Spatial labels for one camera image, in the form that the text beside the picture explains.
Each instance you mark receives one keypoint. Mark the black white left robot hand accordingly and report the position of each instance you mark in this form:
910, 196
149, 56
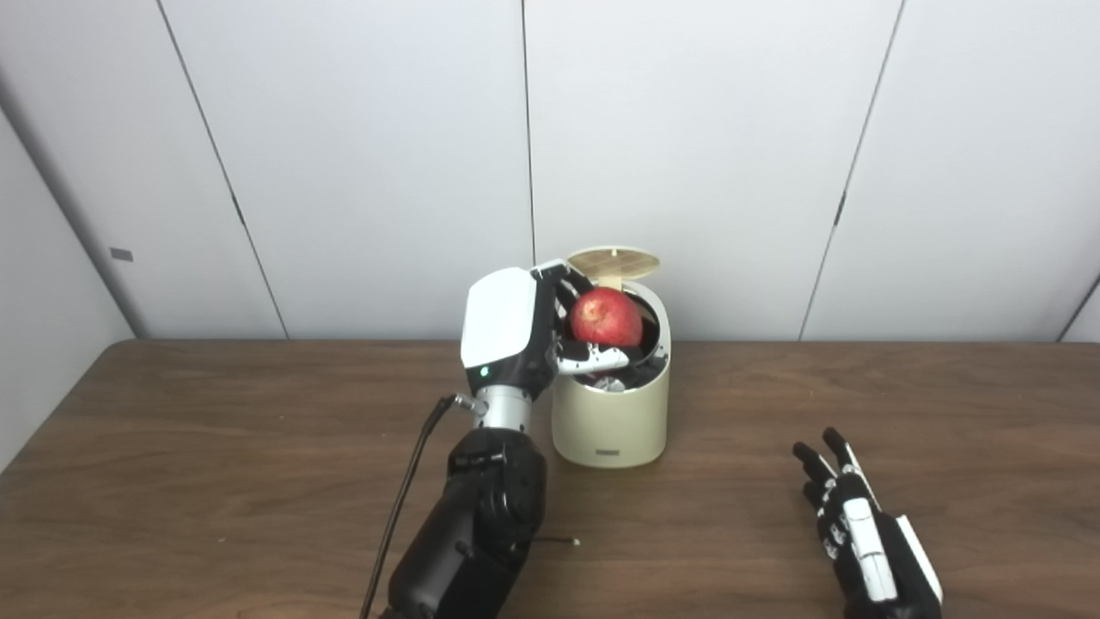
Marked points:
498, 327

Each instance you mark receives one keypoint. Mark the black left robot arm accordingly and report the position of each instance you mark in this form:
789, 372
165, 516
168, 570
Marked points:
481, 524

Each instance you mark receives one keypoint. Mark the round cream bin lid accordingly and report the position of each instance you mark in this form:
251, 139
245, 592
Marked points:
614, 260

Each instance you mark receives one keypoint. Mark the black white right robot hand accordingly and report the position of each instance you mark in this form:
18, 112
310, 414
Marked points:
864, 542

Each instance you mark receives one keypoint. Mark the cream-colored bin body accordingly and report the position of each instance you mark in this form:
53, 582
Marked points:
610, 421

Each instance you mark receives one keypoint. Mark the red apple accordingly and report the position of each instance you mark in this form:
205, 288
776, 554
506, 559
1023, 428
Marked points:
606, 320

